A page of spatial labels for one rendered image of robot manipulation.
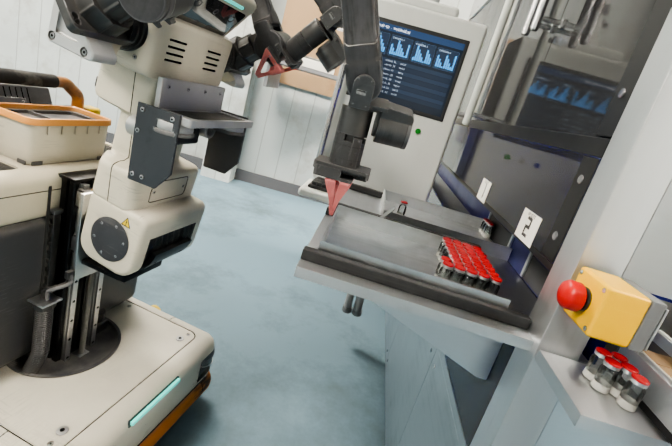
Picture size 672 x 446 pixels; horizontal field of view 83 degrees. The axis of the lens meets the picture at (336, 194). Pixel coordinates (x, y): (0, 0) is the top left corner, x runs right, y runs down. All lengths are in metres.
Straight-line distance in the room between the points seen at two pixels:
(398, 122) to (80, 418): 1.00
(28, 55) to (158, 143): 4.45
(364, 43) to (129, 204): 0.60
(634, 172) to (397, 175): 1.07
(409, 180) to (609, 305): 1.12
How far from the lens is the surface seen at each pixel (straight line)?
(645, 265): 0.71
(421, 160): 1.60
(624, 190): 0.66
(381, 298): 0.65
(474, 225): 1.31
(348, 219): 0.93
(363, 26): 0.63
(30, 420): 1.23
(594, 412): 0.64
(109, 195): 0.97
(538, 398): 0.77
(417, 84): 1.58
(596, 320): 0.60
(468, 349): 0.82
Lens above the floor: 1.16
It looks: 14 degrees down
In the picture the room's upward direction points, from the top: 16 degrees clockwise
